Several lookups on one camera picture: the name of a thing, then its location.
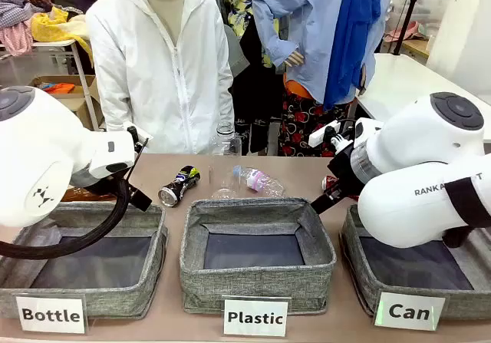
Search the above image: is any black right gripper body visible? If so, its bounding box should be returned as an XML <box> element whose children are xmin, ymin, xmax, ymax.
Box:
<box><xmin>325</xmin><ymin>142</ymin><xmax>370</xmax><ymax>202</ymax></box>

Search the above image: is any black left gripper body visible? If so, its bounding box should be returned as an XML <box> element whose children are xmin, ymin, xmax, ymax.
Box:
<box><xmin>114</xmin><ymin>180</ymin><xmax>153</xmax><ymax>213</ymax></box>

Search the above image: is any crushed red drink can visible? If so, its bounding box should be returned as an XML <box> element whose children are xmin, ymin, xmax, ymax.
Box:
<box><xmin>321</xmin><ymin>174</ymin><xmax>341</xmax><ymax>192</ymax></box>

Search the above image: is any crushed black drink can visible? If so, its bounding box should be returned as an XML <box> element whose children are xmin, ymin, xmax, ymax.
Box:
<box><xmin>157</xmin><ymin>164</ymin><xmax>202</xmax><ymax>208</ymax></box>

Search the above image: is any clear bottle with pink label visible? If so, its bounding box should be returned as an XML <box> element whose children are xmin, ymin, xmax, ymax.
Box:
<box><xmin>232</xmin><ymin>164</ymin><xmax>287</xmax><ymax>199</ymax></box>

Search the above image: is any large clear plastic bottle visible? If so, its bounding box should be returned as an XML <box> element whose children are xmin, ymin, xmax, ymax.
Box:
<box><xmin>209</xmin><ymin>121</ymin><xmax>243</xmax><ymax>157</ymax></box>

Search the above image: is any grey fabric basket can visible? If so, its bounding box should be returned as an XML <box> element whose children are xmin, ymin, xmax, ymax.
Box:
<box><xmin>338</xmin><ymin>203</ymin><xmax>491</xmax><ymax>321</ymax></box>

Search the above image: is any grey fabric basket bottle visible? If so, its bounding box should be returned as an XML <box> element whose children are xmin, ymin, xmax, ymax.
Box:
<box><xmin>0</xmin><ymin>200</ymin><xmax>169</xmax><ymax>320</ymax></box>

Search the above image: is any grey fabric basket plastic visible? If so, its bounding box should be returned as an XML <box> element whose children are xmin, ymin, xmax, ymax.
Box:
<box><xmin>179</xmin><ymin>197</ymin><xmax>338</xmax><ymax>316</ymax></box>

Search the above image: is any white Can label card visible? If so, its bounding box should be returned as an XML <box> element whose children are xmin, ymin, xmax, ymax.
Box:
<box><xmin>373</xmin><ymin>291</ymin><xmax>447</xmax><ymax>331</ymax></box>

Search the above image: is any red floral black skirt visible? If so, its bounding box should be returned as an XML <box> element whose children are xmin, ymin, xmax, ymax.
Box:
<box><xmin>277</xmin><ymin>88</ymin><xmax>353</xmax><ymax>158</ymax></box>

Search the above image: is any white side table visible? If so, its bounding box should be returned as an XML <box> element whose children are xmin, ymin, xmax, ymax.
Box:
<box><xmin>355</xmin><ymin>52</ymin><xmax>491</xmax><ymax>143</ymax></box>

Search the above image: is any open cardboard box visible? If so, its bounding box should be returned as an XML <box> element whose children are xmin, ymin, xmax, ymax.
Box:
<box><xmin>29</xmin><ymin>74</ymin><xmax>105</xmax><ymax>131</ymax></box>

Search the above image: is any person in white jacket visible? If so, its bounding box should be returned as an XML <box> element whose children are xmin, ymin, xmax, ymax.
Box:
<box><xmin>85</xmin><ymin>0</ymin><xmax>236</xmax><ymax>156</ymax></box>

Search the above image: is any white Plastic label card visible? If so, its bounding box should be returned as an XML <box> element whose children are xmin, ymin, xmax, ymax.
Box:
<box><xmin>222</xmin><ymin>295</ymin><xmax>289</xmax><ymax>338</ymax></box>

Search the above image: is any white clothes table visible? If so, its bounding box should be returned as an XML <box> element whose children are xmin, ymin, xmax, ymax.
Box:
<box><xmin>0</xmin><ymin>38</ymin><xmax>101</xmax><ymax>132</ymax></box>

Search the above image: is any white Bottle label card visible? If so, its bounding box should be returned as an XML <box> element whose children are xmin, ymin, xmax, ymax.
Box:
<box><xmin>15</xmin><ymin>293</ymin><xmax>87</xmax><ymax>335</ymax></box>

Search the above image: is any blue scarf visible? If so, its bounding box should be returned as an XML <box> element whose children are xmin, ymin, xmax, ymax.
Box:
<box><xmin>323</xmin><ymin>0</ymin><xmax>384</xmax><ymax>112</ymax></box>

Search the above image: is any mannequin in light blue shirt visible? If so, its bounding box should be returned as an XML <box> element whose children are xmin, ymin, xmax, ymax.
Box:
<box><xmin>252</xmin><ymin>0</ymin><xmax>395</xmax><ymax>110</ymax></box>

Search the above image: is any black stand pole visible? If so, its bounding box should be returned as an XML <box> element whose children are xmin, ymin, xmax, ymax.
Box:
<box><xmin>392</xmin><ymin>0</ymin><xmax>425</xmax><ymax>56</ymax></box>

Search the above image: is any yellow floral garment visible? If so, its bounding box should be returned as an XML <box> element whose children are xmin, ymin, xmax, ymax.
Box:
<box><xmin>221</xmin><ymin>0</ymin><xmax>281</xmax><ymax>39</ymax></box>

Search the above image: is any pile of mixed clothes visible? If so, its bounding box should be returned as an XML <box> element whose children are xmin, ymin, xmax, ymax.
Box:
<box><xmin>0</xmin><ymin>0</ymin><xmax>95</xmax><ymax>58</ymax></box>

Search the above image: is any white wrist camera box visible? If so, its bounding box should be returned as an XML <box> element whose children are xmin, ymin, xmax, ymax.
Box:
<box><xmin>308</xmin><ymin>120</ymin><xmax>341</xmax><ymax>147</ymax></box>

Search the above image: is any black corrugated cable hose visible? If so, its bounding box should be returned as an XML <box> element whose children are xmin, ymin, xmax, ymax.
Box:
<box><xmin>0</xmin><ymin>176</ymin><xmax>132</xmax><ymax>260</ymax></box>

